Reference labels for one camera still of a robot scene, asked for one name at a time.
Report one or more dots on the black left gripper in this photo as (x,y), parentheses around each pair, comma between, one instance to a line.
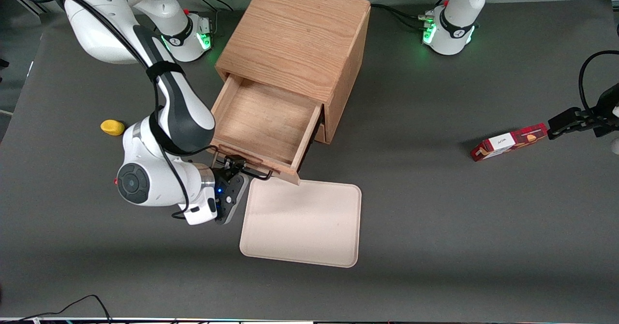
(596,121)

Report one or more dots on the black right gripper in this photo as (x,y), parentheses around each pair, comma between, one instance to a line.
(223,174)

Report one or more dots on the wooden drawer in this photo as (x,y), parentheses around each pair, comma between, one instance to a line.
(261,121)

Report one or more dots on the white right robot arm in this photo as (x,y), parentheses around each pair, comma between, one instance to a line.
(96,34)

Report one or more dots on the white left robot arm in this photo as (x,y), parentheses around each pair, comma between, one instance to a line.
(454,24)

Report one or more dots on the red tartan cookie box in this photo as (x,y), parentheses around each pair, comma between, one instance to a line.
(508,142)

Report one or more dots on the beige plastic tray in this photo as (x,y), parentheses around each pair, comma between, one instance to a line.
(304,222)

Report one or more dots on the yellow lemon toy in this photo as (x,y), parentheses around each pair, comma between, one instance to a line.
(112,127)

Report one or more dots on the wooden cabinet body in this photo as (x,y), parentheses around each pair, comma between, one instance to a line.
(295,29)

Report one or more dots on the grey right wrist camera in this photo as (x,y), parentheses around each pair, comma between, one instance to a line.
(236,196)

